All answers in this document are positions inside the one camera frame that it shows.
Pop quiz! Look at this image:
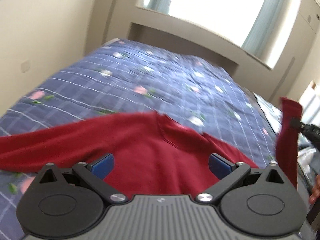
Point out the bright window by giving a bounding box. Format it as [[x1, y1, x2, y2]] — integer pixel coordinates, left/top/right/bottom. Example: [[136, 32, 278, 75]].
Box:
[[138, 0, 285, 68]]

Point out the pale blue curtain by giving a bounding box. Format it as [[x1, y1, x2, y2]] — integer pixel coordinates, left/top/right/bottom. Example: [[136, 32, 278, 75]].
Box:
[[242, 0, 284, 59]]

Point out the red sweater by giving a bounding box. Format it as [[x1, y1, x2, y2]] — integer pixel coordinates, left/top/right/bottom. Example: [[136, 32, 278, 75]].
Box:
[[0, 96, 303, 197]]

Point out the light patterned pillow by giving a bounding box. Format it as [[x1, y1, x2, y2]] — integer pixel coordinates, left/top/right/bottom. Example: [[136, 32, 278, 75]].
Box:
[[254, 93, 283, 134]]

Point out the person's right hand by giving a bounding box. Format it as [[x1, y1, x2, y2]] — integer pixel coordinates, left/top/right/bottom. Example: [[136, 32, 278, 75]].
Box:
[[309, 175, 320, 204]]

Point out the blue plaid floral quilt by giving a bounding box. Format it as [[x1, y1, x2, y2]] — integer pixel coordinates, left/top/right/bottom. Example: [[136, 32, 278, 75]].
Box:
[[0, 39, 283, 240]]

